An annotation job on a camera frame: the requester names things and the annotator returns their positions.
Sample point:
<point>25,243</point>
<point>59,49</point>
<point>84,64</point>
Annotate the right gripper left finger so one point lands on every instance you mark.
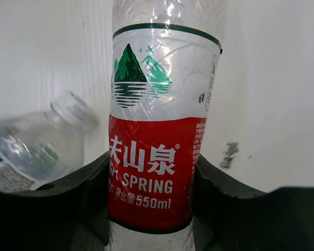
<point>46,219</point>

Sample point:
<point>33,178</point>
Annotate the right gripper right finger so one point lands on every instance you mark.
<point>229,215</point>

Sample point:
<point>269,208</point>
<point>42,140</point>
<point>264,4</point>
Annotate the red label water bottle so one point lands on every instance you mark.
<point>165,56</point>

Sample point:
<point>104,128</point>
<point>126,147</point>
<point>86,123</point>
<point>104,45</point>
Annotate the green label water bottle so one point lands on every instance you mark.
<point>42,146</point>

